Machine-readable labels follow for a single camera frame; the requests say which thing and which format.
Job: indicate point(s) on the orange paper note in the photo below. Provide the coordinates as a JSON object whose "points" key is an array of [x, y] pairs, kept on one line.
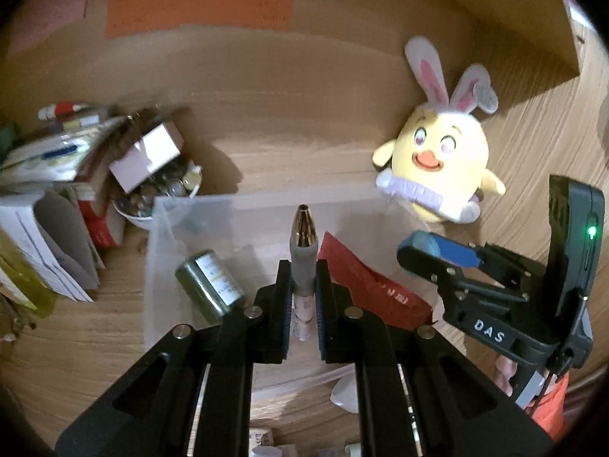
{"points": [[200, 4]]}

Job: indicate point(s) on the stack of papers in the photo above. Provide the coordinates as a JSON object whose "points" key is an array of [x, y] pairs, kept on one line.
{"points": [[52, 152]]}

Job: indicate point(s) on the white bowl of coins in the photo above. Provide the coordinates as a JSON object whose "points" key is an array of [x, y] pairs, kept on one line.
{"points": [[142, 209]]}

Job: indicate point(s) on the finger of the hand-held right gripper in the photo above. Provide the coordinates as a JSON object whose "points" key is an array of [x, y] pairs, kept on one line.
{"points": [[447, 247], [423, 264]]}

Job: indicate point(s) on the clear plastic storage box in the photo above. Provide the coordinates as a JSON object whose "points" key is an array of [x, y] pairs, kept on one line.
{"points": [[257, 228]]}

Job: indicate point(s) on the grey pen with gold tip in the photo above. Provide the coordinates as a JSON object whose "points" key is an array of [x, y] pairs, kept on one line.
{"points": [[304, 257]]}

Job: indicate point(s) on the red and white marker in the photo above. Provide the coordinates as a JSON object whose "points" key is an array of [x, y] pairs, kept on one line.
{"points": [[66, 109]]}

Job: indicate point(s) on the person's right hand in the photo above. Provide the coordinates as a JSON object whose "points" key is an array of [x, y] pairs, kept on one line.
{"points": [[504, 373]]}

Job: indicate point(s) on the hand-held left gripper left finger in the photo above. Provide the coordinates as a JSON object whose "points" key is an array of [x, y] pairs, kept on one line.
{"points": [[277, 304]]}

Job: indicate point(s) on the small open cardboard box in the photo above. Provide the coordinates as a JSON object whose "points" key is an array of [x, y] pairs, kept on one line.
{"points": [[147, 154]]}

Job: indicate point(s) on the pink paper note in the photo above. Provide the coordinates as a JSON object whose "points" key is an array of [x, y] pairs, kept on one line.
{"points": [[52, 9]]}

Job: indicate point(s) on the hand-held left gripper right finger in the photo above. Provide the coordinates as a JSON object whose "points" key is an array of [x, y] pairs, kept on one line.
{"points": [[328, 309]]}

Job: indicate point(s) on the red carton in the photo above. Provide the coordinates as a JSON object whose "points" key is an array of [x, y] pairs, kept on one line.
{"points": [[102, 221]]}

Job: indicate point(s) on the small white plastic piece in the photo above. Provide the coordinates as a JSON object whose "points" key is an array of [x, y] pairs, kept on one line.
{"points": [[345, 395]]}

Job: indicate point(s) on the red packet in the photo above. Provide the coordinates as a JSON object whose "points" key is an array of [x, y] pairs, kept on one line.
{"points": [[366, 281]]}

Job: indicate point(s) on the yellow chick plush toy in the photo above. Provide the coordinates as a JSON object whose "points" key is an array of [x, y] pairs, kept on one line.
{"points": [[447, 166]]}

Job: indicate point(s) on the dark green bottle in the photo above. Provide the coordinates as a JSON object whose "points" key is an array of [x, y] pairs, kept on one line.
{"points": [[204, 281]]}

